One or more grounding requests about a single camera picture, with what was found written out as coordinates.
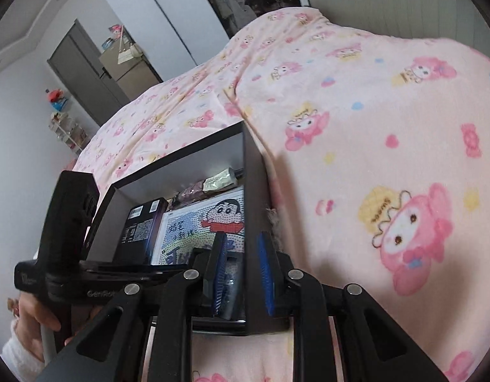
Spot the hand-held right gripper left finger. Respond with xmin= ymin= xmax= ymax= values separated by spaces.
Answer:
xmin=34 ymin=231 xmax=245 ymax=382

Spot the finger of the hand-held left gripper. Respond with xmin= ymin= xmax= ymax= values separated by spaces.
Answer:
xmin=80 ymin=260 xmax=192 ymax=285

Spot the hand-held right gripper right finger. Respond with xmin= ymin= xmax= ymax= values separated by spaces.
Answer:
xmin=257 ymin=233 xmax=448 ymax=382

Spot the small black box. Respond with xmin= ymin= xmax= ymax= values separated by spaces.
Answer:
xmin=113 ymin=197 xmax=169 ymax=265

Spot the cartoon print picture board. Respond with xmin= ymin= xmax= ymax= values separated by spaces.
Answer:
xmin=151 ymin=185 xmax=245 ymax=267

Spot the patterned pink pouch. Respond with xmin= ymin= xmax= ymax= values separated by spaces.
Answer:
xmin=175 ymin=181 xmax=208 ymax=209

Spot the silver white tube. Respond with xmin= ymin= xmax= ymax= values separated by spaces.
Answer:
xmin=203 ymin=167 xmax=245 ymax=192

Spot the black storage box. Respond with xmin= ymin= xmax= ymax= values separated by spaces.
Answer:
xmin=83 ymin=121 xmax=291 ymax=337

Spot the person's left forearm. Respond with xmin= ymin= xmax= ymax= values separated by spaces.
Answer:
xmin=2 ymin=322 xmax=44 ymax=372

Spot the person's left hand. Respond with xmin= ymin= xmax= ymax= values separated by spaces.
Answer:
xmin=8 ymin=295 xmax=106 ymax=347

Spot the white storage rack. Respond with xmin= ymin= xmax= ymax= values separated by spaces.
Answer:
xmin=49 ymin=111 xmax=88 ymax=154

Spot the red and blue plush toy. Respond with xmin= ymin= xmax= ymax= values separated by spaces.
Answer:
xmin=45 ymin=88 xmax=69 ymax=111

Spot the dark grey door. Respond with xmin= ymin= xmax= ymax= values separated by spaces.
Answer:
xmin=47 ymin=19 xmax=130 ymax=128

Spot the beige cabinet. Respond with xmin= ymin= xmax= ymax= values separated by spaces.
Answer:
xmin=98 ymin=42 xmax=164 ymax=100

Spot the pink printed blanket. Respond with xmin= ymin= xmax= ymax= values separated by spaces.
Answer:
xmin=72 ymin=6 xmax=490 ymax=382

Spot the white wardrobe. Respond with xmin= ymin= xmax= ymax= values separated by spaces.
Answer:
xmin=96 ymin=0 xmax=230 ymax=84

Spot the beige upholstered headboard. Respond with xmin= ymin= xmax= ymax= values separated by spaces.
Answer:
xmin=296 ymin=0 xmax=490 ymax=68

